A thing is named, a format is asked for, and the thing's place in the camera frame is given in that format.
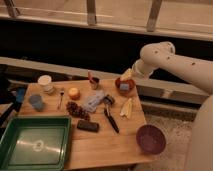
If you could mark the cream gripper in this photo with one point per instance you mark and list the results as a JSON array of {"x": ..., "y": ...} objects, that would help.
[{"x": 126, "y": 75}]

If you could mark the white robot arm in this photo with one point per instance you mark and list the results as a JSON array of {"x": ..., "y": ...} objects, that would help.
[{"x": 197, "y": 72}]

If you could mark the white paper cup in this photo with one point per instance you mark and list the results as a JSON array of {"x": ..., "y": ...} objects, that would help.
[{"x": 45, "y": 81}]

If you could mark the blue cube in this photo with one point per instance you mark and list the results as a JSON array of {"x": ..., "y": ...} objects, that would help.
[{"x": 124, "y": 87}]

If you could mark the brown bowl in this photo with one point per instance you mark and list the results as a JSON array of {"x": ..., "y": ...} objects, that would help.
[{"x": 130, "y": 82}]

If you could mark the yellow banana peel toy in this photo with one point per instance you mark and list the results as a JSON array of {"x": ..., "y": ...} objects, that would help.
[{"x": 126, "y": 109}]

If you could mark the clear plastic bag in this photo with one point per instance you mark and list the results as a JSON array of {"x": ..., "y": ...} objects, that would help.
[{"x": 91, "y": 103}]

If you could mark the orange fruit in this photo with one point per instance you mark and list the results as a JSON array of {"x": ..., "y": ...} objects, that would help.
[{"x": 74, "y": 93}]

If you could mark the dark rectangular block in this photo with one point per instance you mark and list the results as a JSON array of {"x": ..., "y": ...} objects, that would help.
[{"x": 88, "y": 126}]

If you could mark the purple bowl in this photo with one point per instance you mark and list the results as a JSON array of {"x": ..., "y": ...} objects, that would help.
[{"x": 150, "y": 139}]

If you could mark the green plastic tray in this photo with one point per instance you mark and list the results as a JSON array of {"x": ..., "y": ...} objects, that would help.
[{"x": 35, "y": 144}]

